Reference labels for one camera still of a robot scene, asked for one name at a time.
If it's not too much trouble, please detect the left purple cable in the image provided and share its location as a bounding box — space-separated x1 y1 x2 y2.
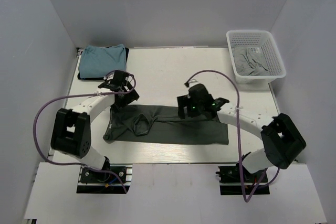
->
33 69 137 193

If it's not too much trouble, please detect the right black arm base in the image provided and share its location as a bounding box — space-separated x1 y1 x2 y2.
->
216 165 270 197

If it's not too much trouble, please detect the purple cable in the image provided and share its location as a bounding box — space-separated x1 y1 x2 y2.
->
185 69 281 203
33 69 137 193

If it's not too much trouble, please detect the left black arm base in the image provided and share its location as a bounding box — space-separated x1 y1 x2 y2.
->
76 165 132 195

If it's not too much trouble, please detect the white plastic basket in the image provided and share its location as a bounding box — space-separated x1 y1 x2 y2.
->
226 30 286 83

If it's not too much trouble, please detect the light grey t-shirt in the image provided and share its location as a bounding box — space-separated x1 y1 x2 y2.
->
232 46 269 76

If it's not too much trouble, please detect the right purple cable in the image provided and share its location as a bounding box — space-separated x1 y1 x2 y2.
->
185 69 281 203

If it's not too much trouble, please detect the folded light blue t-shirt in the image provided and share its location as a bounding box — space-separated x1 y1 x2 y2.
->
78 44 127 79

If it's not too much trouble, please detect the dark grey t-shirt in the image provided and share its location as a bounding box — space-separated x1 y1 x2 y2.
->
103 104 229 145

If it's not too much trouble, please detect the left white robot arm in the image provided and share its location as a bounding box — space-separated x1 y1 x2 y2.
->
51 70 139 182

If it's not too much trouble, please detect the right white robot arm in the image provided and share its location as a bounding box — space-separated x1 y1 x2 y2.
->
177 84 307 182

